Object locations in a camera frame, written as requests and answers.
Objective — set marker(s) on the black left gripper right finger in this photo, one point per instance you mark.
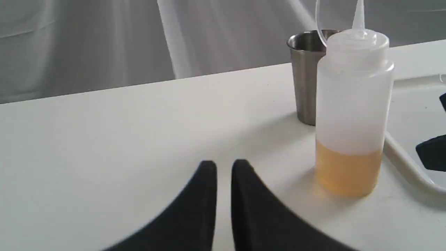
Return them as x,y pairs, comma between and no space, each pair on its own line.
261,222

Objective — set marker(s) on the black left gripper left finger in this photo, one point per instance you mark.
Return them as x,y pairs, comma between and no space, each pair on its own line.
187,224

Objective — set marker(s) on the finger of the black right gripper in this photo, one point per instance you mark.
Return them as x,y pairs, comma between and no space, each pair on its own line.
432,153
442,99

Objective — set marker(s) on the translucent squeeze bottle amber liquid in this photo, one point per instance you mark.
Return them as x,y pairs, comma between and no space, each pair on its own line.
355,78

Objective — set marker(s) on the stainless steel cup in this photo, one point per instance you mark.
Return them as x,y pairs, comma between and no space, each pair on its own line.
306,49

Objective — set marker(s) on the white plastic tray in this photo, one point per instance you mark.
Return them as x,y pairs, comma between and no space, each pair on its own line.
416,115

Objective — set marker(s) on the grey backdrop cloth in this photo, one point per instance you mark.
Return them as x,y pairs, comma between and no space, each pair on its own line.
59,47

